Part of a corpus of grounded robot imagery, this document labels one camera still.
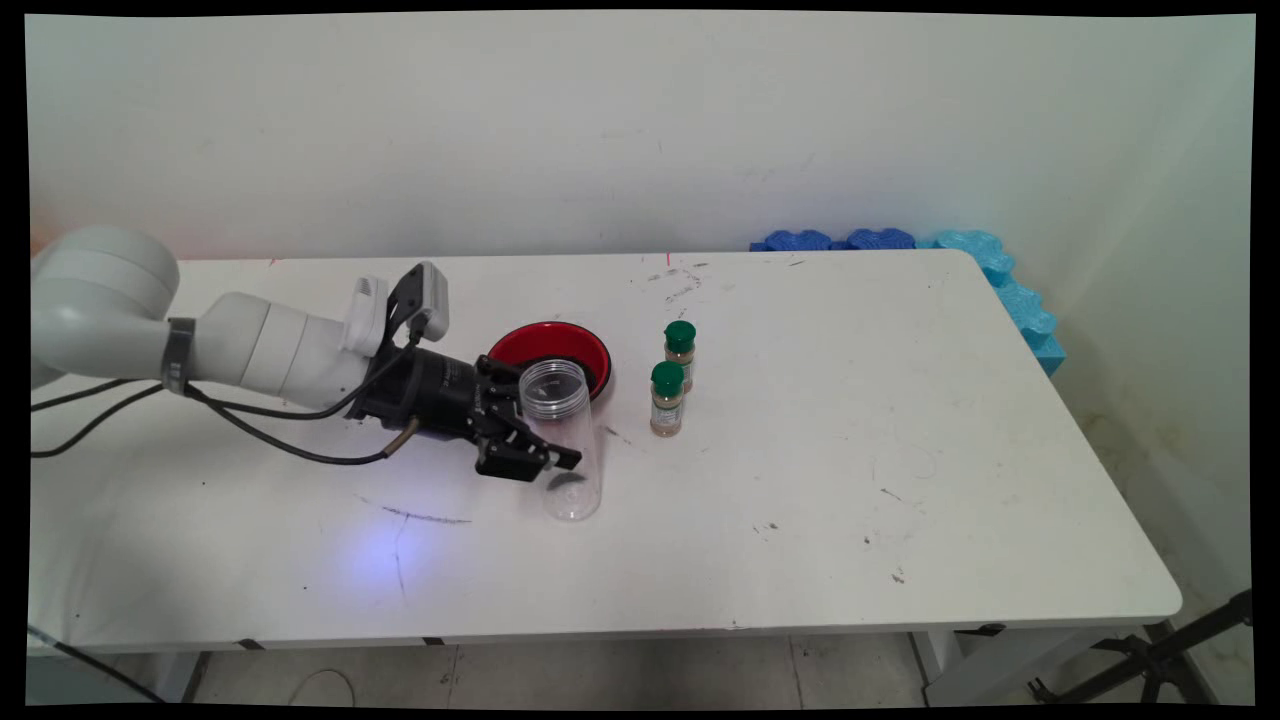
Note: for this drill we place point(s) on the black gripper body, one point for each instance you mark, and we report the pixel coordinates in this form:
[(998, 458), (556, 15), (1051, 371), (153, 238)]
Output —
[(430, 392)]

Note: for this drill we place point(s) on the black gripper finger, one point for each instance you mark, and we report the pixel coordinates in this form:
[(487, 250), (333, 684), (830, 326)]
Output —
[(503, 378), (515, 452)]

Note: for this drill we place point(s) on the clear plastic jar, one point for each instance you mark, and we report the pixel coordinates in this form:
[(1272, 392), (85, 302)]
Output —
[(572, 440)]

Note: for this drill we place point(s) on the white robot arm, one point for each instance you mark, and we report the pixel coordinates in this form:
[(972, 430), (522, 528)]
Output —
[(240, 345)]

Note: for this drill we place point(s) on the red bowl black rim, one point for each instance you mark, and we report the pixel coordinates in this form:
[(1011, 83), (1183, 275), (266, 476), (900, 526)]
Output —
[(550, 342)]

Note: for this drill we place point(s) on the green cap spice bottle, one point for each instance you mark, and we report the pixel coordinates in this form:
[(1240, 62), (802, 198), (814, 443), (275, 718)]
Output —
[(667, 395), (680, 338)]

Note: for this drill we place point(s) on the dark blue foam piece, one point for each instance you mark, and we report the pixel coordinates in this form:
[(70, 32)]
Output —
[(880, 238), (795, 240)]

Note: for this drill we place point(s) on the light blue foam strip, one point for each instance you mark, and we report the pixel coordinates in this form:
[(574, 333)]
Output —
[(1020, 300)]

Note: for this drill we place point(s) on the black tripod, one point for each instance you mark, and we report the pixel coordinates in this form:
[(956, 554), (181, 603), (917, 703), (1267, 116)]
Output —
[(1160, 655)]

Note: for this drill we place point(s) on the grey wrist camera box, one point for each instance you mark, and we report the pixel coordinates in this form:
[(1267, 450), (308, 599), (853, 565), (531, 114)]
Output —
[(430, 290)]

